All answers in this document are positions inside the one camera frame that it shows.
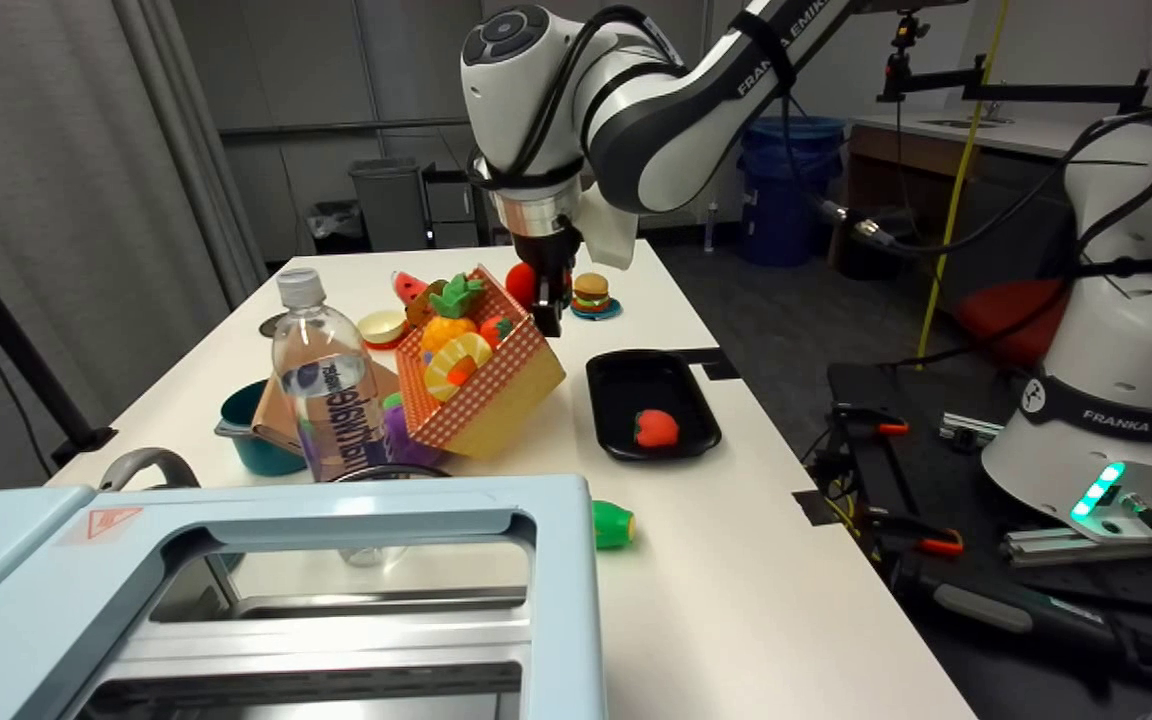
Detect purple plush eggplant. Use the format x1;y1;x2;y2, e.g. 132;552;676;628
383;407;444;471

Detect black camera tripod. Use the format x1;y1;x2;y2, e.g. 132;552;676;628
0;95;121;467

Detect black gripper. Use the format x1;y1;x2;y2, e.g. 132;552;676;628
511;222;578;337

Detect green plush toy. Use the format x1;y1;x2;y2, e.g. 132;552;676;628
433;272;485;318

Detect teal bowl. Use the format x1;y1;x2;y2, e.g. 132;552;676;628
214;382;303;474

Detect orange checkered cardboard basket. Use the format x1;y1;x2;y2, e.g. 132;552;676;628
397;268;562;454

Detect blue trash bin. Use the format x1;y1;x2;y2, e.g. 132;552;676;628
739;115;842;268

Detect black table clamp bracket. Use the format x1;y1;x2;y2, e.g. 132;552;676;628
680;348;739;378

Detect red tomato plush toy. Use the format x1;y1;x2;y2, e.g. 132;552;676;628
505;264;538;307

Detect yellow cable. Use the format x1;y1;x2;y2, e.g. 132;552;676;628
911;0;1015;374

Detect cream round plush toy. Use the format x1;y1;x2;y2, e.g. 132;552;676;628
359;311;409;348

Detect toy hamburger on blue plate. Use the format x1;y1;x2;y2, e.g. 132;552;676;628
571;272;620;318

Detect clear plastic water bottle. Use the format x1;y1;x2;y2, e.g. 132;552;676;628
271;268;389;485

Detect small green toy block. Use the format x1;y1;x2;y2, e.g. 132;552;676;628
590;500;631;552

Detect small orange-red plush fruit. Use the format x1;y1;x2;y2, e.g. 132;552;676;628
637;407;680;446

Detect watermelon slice plush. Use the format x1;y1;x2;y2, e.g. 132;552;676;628
390;272;433;317

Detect light blue metal frame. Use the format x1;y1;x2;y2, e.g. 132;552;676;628
0;474;607;720

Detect orange plush fruit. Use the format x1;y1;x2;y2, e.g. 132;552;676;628
418;317;475;355

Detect yellow orange slice plush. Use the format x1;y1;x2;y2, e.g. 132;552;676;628
422;332;492;400

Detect black plastic tray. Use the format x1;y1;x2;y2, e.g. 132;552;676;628
583;348;718;458

